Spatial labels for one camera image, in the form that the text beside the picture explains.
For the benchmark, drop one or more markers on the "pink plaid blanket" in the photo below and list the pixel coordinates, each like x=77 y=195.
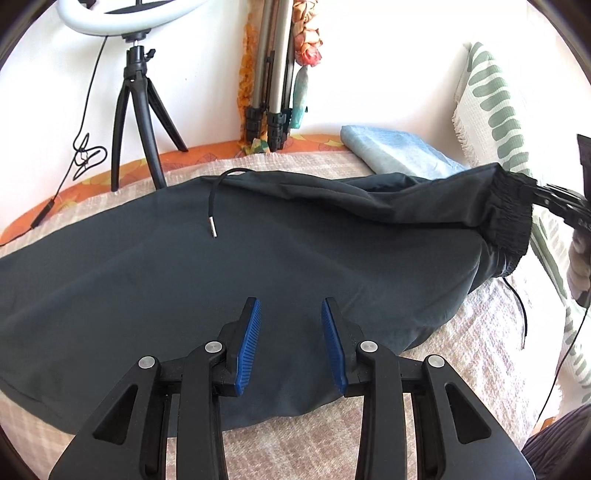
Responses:
x=434 y=360

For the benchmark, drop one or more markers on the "person's right hand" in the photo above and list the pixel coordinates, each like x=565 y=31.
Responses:
x=579 y=272

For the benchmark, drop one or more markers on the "folded light blue cloth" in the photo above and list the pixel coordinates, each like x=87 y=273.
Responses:
x=397 y=150

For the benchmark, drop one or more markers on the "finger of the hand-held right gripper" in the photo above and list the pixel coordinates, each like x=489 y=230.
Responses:
x=565 y=210
x=561 y=190

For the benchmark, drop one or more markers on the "orange fabric flower garland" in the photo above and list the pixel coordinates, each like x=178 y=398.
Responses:
x=308 y=37

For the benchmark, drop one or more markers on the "person's dark clothing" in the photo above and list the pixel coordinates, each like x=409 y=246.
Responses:
x=563 y=443

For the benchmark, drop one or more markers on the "small black tripod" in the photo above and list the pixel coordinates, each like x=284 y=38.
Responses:
x=137 y=87

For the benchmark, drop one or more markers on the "white green-patterned pillow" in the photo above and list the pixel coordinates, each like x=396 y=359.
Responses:
x=498 y=106

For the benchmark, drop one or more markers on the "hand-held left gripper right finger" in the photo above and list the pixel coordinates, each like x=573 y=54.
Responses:
x=334 y=341

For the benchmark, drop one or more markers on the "dark grey pants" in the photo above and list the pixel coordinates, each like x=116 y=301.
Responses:
x=277 y=240

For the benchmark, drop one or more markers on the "folded silver tripod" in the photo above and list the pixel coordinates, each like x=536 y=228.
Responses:
x=272 y=69

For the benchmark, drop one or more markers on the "teal fabric leaf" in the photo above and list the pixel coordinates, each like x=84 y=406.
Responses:
x=300 y=97

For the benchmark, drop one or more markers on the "orange patterned bedsheet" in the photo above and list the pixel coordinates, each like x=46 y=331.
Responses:
x=203 y=154

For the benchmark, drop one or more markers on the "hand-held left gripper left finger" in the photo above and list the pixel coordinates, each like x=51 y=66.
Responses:
x=247 y=341

